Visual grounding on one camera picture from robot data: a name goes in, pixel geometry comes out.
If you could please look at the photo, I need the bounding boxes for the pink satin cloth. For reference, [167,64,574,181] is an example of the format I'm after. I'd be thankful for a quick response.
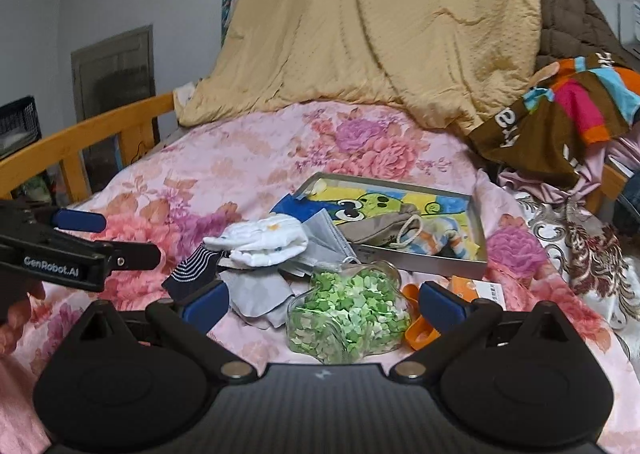
[497,134,640,199]

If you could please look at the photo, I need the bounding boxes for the black plastic crate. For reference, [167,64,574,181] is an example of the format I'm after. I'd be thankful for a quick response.
[0,96,43,159]

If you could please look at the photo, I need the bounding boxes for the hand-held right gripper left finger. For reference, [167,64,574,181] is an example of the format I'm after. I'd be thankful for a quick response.
[75,279,256,381]

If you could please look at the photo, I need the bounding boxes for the grey cloth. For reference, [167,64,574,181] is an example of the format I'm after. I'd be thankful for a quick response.
[219,268,297,331]

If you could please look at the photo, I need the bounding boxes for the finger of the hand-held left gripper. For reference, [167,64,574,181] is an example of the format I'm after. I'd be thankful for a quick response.
[50,208,107,234]
[102,241,164,273]

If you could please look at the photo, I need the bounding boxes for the brown multicoloured printed cloth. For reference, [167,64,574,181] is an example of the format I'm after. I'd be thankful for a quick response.
[467,52,640,187]

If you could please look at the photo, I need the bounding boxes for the grey door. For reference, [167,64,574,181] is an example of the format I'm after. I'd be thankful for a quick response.
[71,25,161,192]

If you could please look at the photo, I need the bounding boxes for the yellow dotted blanket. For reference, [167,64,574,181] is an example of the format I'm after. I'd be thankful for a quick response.
[177,0,551,135]

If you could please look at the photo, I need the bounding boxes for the brown quilted jacket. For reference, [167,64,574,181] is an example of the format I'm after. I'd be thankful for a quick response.
[535,0,632,72]

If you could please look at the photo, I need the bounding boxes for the beige drawstring pouch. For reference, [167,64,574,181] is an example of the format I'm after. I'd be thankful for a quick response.
[337,204,425,249]

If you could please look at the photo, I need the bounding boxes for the orange ribbed silicone sleeve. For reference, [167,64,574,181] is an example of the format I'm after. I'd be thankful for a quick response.
[401,284,442,351]

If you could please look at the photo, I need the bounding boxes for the white wall appliance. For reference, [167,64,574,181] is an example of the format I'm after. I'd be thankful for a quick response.
[617,1,640,57]

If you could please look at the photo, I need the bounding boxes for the cartoon printed metal box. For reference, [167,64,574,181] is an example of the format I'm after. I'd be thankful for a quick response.
[292,172,488,281]

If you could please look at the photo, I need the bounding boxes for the person's left hand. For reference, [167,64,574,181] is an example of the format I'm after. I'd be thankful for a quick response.
[0,279,47,357]

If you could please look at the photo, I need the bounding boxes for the glass jar of green stars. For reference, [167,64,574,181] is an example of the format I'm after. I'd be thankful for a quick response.
[286,260,412,365]

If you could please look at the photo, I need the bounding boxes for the orange and white box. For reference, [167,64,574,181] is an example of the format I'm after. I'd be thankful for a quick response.
[447,275,507,307]

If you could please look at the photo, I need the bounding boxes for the teal wall poster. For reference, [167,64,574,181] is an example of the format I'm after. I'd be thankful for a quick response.
[220,0,242,37]

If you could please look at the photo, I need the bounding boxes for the grey face mask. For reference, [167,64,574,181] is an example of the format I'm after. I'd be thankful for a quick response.
[280,210,358,279]

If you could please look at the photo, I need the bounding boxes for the white cloth gloves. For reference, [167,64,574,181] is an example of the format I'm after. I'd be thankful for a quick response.
[202,214,309,268]

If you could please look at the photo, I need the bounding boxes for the pink floral bedsheet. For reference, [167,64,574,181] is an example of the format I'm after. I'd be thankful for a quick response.
[0,101,640,454]

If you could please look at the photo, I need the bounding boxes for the navy striped sock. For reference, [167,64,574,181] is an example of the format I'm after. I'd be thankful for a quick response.
[162,244,223,305]

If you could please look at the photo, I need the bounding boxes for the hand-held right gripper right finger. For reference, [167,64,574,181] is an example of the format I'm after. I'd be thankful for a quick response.
[390,281,571,381]

